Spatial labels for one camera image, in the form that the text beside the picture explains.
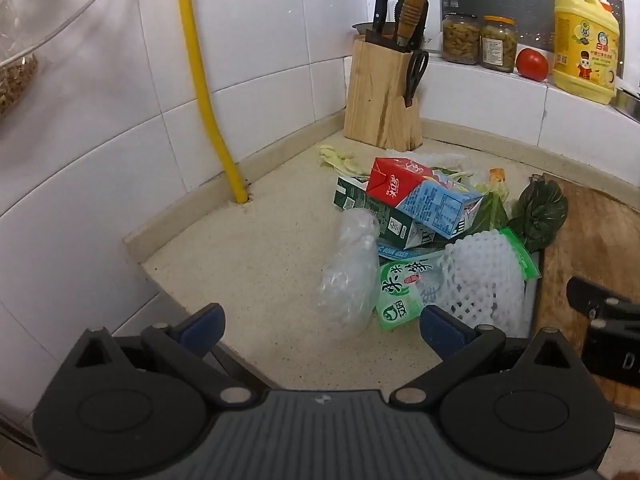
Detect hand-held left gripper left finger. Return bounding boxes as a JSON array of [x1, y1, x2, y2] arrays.
[[75, 304, 252, 407]]

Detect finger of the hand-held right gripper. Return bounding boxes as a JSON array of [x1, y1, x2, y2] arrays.
[[566, 275, 640, 333]]

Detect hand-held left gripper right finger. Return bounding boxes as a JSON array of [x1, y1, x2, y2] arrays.
[[392, 305, 573, 407]]

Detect green snack wrapper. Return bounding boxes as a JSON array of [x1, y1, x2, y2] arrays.
[[375, 227, 542, 332]]

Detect white foam fruit net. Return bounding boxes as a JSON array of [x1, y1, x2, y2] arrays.
[[427, 229, 526, 338]]

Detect light blue packet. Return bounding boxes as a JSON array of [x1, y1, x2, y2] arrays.
[[376, 241, 446, 262]]

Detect dark green leafy vegetable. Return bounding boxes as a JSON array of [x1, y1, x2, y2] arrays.
[[510, 174, 569, 253]]

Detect clear plastic bag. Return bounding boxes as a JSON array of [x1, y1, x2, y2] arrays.
[[320, 208, 382, 339]]

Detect blue drink carton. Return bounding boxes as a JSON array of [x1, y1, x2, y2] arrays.
[[395, 176, 485, 240]]

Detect green drink carton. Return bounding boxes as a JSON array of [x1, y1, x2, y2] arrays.
[[334, 176, 436, 251]]

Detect red drink carton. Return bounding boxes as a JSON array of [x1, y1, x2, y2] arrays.
[[366, 156, 435, 209]]

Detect pale cabbage leaf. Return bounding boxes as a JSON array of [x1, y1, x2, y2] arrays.
[[318, 144, 371, 177]]

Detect wooden cutting board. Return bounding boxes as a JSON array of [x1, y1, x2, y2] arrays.
[[534, 175, 640, 418]]

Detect steel container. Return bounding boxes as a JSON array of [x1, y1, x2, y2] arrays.
[[614, 87, 640, 123]]

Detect red tomato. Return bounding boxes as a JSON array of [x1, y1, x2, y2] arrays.
[[516, 47, 549, 81]]

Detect wooden knife block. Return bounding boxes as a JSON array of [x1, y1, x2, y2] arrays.
[[343, 37, 425, 152]]

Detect yellow detergent bottle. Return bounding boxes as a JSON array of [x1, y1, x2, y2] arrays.
[[551, 0, 621, 106]]

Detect yellow pipe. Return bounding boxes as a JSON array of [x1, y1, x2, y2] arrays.
[[172, 0, 251, 206]]

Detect yellow lidded pickle jar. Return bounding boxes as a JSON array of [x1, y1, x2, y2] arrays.
[[481, 15, 517, 73]]

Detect black kitchen scissors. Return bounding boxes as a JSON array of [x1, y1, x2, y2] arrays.
[[404, 49, 431, 108]]

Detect large glass pickle jar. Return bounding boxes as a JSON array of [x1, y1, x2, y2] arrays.
[[441, 12, 482, 65]]

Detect clear bag of pasta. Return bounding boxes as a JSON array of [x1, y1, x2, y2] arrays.
[[0, 0, 123, 118]]

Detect wooden handled knife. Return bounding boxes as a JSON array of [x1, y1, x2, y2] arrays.
[[398, 0, 427, 52]]

